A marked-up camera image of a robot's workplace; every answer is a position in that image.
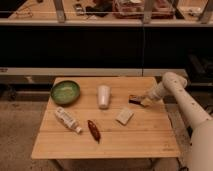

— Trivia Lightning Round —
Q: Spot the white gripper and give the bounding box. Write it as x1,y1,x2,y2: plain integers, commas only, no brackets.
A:
140,82,167,107

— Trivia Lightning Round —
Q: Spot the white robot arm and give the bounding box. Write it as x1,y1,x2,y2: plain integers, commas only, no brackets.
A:
140,72,213,171

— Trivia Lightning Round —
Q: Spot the white sponge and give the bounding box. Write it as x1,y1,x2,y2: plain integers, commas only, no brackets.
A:
116,107,134,125

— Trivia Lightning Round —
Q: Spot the white foam cup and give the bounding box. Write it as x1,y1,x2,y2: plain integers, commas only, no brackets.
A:
97,85,111,109

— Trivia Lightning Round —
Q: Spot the wooden table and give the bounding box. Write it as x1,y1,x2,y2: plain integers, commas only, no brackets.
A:
31,77,180,159

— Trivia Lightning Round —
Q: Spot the green bowl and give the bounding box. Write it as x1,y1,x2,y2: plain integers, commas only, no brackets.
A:
50,80,80,105

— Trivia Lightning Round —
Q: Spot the white plastic bottle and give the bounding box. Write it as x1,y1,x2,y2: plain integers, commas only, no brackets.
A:
55,107,82,134

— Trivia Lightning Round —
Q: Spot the clear tray on shelf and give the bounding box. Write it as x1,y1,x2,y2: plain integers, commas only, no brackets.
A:
113,0,175,19

